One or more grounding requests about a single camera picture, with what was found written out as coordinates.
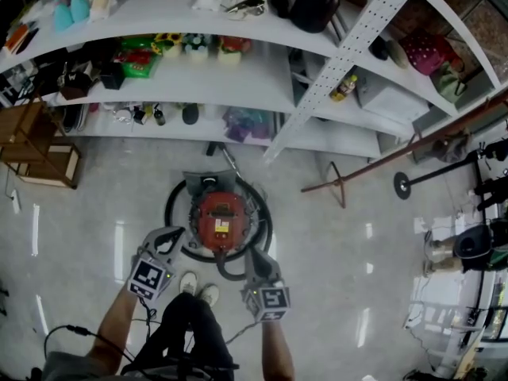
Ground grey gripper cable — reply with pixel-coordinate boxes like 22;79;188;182
225;320;263;344

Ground black oval brush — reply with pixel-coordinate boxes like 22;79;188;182
181;102;199;125

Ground person's grey shirt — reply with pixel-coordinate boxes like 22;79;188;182
41;351;120;381

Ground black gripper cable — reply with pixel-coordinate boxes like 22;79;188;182
137;295;164;333

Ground person's left forearm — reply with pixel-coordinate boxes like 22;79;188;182
85;290;150;375

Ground red flower pot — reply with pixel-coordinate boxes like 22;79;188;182
216;35;254;65

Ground black pouch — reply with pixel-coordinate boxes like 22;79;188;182
269;0;291;19

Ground dark brown cap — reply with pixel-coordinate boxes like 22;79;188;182
59;71;95;102

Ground blue flower pot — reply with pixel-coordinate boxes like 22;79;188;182
182;33;210;62

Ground person's black trousers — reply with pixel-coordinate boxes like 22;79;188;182
121;291;239;381

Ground person's white shoe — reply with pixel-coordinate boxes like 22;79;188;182
179;271;198;295
198;283;221;308

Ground maroon dotted bag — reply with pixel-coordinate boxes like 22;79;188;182
399;29;449;77

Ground red canister vacuum cleaner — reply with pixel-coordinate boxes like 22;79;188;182
164;179;275;281

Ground person's right forearm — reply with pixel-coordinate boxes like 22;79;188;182
260;320;297;381

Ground purple foil bundle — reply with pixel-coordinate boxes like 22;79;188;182
221;106;275;141

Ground black coat stand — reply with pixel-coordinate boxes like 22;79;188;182
393;139;508;201

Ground stack of thin trays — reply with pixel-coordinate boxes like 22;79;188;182
61;103;91;135

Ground black phone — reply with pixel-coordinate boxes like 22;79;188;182
17;28;40;55

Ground cream soft toy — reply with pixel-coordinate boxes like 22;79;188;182
89;0;119;23

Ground green snack packet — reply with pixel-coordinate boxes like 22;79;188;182
114;37;160;79

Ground teal spray bottle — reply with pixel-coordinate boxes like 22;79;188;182
67;0;91;25
52;0;75;32

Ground sunflower pot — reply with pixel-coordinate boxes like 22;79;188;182
152;32;184;59

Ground grey hat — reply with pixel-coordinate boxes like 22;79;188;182
430;130;474;165

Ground grey vacuum floor nozzle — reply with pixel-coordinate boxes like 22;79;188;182
182;170;239;194

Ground green handbag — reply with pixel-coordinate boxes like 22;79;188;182
430;60;468;103

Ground small black box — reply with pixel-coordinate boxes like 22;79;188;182
98;63;126;91

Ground brown coat rack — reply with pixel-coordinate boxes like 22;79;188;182
300;92;508;210

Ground white metal shelving unit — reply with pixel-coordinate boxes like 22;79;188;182
0;0;503;160

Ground black cable with plug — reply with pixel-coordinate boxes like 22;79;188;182
42;323;136;372

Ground olive oval case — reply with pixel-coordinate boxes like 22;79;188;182
387;39;410;70

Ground black oval case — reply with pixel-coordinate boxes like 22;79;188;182
368;36;390;61

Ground metal vacuum wand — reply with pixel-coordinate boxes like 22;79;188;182
206;141;243;178

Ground wooden step stool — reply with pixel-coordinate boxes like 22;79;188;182
0;100;83;191

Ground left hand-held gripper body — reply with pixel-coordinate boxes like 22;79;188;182
126;244;178;302

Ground yellow drink bottle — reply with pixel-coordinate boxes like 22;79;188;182
330;74;358;102

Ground black jar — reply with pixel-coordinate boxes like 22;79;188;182
289;0;343;34

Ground orange and white box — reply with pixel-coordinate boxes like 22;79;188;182
2;21;31;53

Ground person's white right shoe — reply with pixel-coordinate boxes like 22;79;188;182
198;283;221;308

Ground person's white left shoe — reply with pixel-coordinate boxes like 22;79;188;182
179;271;198;295

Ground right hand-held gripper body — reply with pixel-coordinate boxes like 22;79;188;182
241;276;292;323

